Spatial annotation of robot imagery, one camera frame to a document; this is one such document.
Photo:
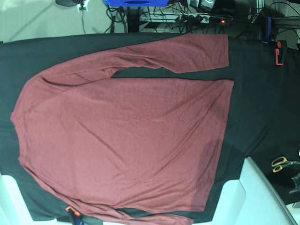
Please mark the maroon long-sleeve T-shirt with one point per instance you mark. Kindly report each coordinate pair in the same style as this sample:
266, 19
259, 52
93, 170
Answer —
128, 150

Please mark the white power strip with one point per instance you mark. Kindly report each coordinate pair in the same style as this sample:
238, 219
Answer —
167, 17

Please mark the blue plastic bin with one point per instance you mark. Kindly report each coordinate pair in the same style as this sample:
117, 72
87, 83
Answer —
136, 3

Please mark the orange black clamp bottom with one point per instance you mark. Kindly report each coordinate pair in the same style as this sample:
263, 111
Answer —
75, 217

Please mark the orange black clamp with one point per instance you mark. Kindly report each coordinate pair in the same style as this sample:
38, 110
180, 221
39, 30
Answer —
75, 217
280, 52

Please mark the black round base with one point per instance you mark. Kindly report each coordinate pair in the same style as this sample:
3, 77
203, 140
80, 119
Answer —
69, 3

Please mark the orange black clamp right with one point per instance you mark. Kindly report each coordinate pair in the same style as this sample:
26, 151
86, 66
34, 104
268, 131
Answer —
280, 52

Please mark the black metal tool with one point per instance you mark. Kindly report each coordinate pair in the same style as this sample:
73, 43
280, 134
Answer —
296, 181

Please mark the white foam block left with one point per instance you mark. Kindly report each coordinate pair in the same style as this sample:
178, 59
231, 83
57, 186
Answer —
13, 210

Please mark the black stand post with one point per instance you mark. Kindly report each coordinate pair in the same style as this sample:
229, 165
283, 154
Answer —
133, 19

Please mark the white wall plug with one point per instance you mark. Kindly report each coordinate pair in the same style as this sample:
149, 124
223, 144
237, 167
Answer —
82, 5

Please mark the blue clamp handle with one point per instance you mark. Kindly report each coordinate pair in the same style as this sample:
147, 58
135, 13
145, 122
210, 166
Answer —
267, 30

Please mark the yellow-handled scissors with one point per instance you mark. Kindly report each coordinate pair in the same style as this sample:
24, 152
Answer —
282, 162

